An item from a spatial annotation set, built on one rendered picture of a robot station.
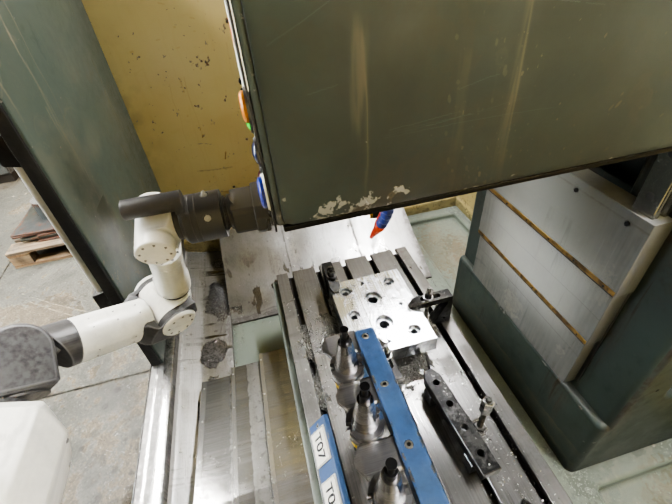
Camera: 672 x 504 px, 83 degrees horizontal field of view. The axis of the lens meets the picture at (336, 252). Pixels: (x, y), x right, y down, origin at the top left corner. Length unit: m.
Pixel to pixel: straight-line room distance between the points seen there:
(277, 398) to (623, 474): 1.01
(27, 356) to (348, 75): 0.68
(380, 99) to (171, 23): 1.36
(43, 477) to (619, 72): 0.84
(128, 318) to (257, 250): 0.97
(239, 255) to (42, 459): 1.21
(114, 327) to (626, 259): 0.99
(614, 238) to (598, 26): 0.55
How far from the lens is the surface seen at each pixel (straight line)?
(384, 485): 0.58
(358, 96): 0.32
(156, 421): 1.30
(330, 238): 1.78
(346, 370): 0.71
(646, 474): 1.54
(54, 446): 0.76
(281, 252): 1.76
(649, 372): 1.04
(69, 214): 1.07
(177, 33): 1.65
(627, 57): 0.46
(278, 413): 1.25
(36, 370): 0.82
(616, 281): 0.93
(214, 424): 1.33
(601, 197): 0.91
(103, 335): 0.87
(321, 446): 0.98
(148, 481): 1.23
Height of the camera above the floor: 1.83
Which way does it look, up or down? 40 degrees down
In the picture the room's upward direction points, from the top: 5 degrees counter-clockwise
